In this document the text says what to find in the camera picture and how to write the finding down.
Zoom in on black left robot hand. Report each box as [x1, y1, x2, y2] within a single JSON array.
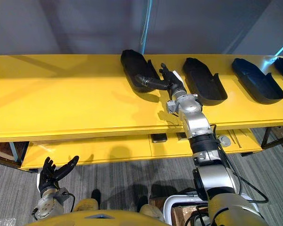
[[37, 155, 80, 193]]

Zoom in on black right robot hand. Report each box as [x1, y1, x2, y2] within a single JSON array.
[[135, 63, 185, 94]]

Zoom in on yellow metal shelf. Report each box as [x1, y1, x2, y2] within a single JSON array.
[[0, 54, 283, 171]]

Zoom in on left robot leg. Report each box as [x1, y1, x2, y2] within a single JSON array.
[[74, 189, 102, 212]]

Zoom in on robot leg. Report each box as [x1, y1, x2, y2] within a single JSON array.
[[74, 189, 102, 212], [136, 195, 166, 222]]

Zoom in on small black box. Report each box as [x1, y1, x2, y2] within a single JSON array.
[[150, 133, 168, 143]]

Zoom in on yellow robot torso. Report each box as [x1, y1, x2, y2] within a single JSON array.
[[36, 209, 167, 226]]

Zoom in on grey round disc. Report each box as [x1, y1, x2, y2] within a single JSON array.
[[217, 135, 232, 147]]

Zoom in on thin metal rods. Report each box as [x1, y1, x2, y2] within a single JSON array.
[[227, 130, 241, 147]]

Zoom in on right robot leg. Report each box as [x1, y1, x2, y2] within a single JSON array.
[[136, 195, 166, 222]]

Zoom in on brown cardboard box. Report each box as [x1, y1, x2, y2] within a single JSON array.
[[172, 205, 193, 226]]

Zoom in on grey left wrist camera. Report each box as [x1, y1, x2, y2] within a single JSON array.
[[53, 187, 70, 203]]

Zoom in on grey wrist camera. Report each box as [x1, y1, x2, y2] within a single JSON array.
[[53, 187, 70, 203], [166, 99, 180, 114]]

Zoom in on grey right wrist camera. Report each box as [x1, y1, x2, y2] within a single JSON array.
[[166, 99, 180, 114]]

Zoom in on blue hanging cable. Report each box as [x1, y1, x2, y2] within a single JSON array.
[[140, 0, 154, 55]]

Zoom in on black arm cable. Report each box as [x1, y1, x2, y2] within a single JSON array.
[[210, 123, 270, 203]]

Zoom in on white cart frame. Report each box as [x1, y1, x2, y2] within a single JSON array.
[[163, 191, 259, 226]]

